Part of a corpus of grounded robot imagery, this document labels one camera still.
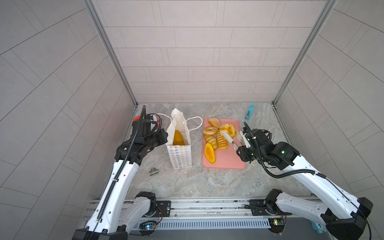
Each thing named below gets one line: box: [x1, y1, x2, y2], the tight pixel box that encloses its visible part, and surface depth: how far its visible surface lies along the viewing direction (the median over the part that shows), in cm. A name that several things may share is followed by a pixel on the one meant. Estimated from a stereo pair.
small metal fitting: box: [149, 167, 159, 176], surface depth 82 cm
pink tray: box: [202, 118, 247, 170], surface depth 88 cm
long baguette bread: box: [173, 130, 185, 146], surface depth 91 cm
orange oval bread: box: [204, 143, 215, 164], surface depth 88 cm
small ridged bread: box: [204, 134, 218, 151], surface depth 93 cm
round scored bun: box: [207, 117, 221, 129], surface depth 103 cm
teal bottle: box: [245, 103, 255, 121], surface depth 104 cm
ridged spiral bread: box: [216, 131, 229, 150], surface depth 92 cm
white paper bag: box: [165, 108, 193, 170], surface depth 76 cm
